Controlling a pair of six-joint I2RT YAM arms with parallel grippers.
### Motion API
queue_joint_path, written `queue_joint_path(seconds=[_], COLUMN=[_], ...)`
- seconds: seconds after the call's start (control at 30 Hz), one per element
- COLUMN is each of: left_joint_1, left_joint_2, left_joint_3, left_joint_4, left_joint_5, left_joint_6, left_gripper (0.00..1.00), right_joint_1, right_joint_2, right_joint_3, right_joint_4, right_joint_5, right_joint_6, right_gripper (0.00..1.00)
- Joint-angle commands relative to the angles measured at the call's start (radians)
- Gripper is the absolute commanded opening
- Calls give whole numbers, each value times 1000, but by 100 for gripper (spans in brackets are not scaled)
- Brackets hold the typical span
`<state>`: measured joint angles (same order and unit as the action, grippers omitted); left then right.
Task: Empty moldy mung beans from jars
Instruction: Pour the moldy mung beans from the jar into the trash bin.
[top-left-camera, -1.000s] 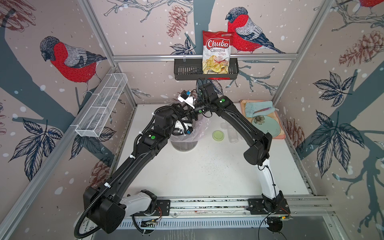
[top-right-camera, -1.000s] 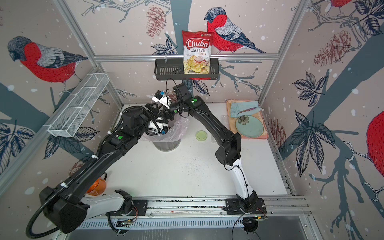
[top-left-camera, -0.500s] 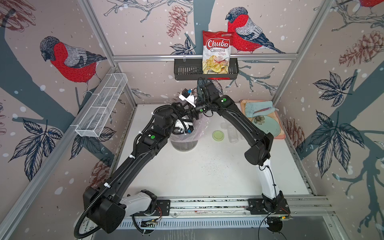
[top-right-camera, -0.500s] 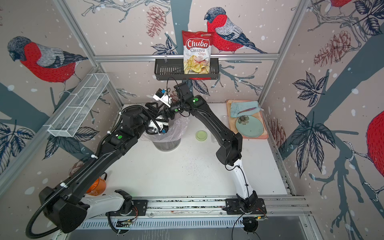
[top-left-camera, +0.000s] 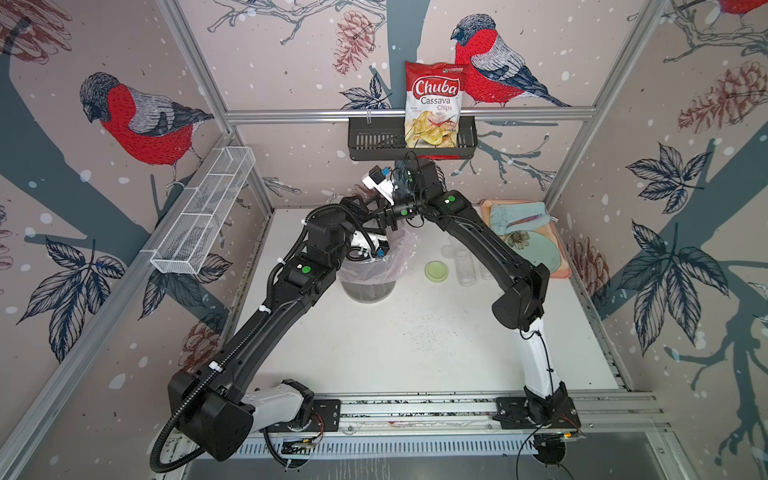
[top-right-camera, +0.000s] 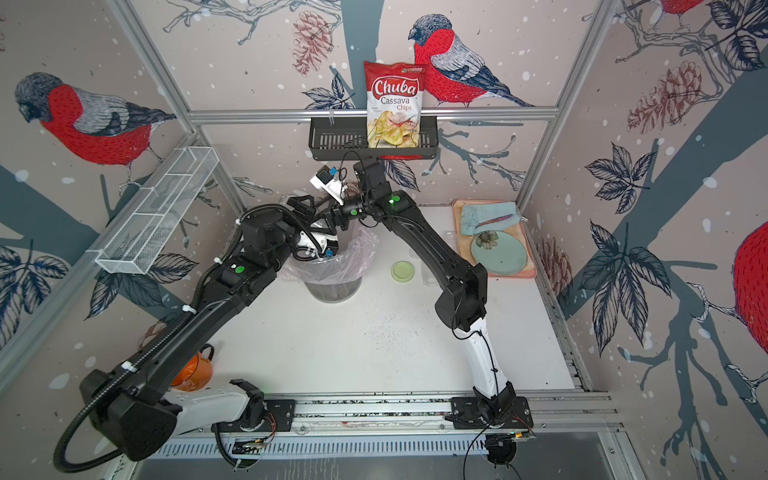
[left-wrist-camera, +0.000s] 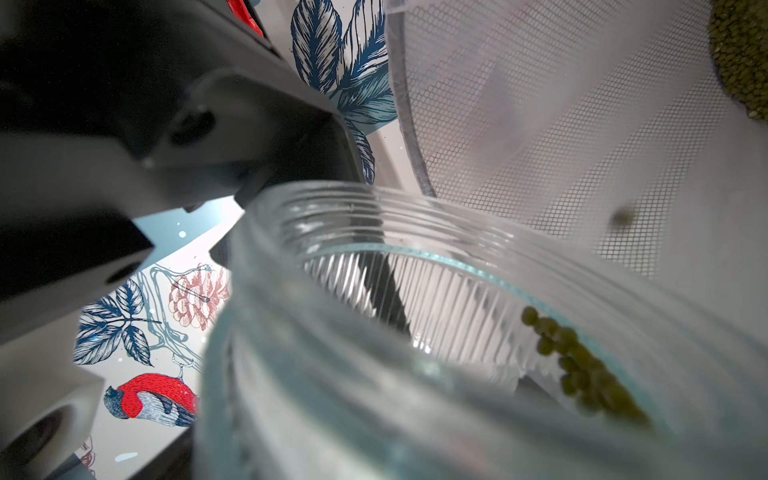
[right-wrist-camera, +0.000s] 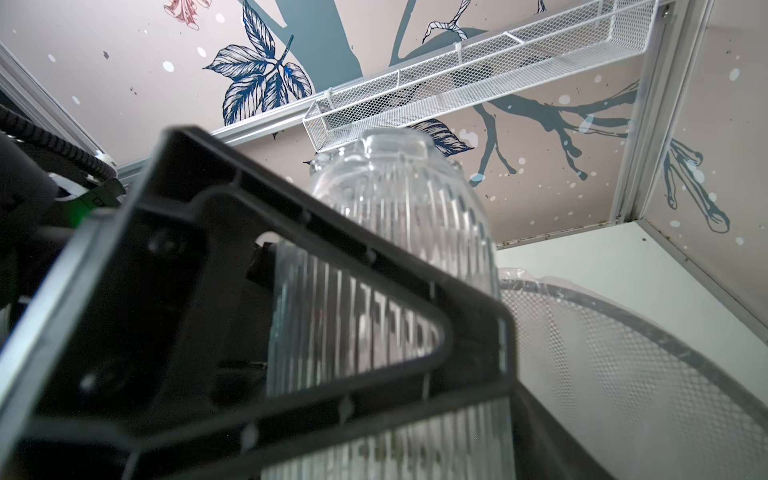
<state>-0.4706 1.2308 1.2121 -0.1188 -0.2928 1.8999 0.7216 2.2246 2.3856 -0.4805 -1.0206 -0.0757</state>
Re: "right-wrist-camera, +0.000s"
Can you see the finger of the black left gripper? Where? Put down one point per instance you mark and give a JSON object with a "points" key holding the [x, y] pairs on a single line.
{"points": [[226, 324]]}

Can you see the clear plastic bin liner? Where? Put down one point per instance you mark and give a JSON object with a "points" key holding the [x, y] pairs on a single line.
{"points": [[600, 360]]}

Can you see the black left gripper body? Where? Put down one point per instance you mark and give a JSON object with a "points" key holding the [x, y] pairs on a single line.
{"points": [[44, 198]]}

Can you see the white wire mesh shelf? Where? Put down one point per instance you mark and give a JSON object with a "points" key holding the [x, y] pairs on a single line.
{"points": [[589, 35]]}

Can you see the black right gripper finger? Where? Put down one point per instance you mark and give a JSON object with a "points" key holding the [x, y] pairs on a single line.
{"points": [[543, 448]]}

